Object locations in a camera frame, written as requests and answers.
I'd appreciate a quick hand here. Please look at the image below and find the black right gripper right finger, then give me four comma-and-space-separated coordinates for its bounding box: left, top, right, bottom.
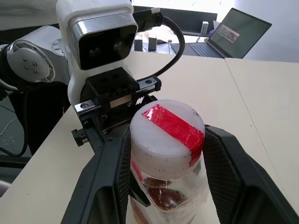
202, 125, 299, 224

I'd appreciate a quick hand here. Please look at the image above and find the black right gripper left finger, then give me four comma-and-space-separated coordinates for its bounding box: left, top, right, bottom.
61, 126, 131, 224

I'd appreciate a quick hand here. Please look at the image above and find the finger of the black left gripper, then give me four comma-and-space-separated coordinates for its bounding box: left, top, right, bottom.
71, 114, 112, 154
134, 93, 161, 109

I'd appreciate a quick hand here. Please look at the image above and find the white bottle cap red tape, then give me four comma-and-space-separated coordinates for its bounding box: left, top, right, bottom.
129, 99, 206, 179

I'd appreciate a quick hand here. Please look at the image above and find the black desk divider panel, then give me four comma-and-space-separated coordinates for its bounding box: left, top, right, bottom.
132, 6, 218, 37

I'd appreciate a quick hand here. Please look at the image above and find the dark grey laptop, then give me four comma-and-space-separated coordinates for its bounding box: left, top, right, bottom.
170, 7, 273, 59

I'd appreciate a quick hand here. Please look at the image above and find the black left wrist camera cable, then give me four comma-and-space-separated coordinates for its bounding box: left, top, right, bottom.
132, 7, 186, 77

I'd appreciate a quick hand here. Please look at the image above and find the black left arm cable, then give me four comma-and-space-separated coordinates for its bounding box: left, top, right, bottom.
0, 90, 30, 157

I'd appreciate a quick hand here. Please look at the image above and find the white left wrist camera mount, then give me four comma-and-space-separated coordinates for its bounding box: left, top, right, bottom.
56, 0, 139, 107

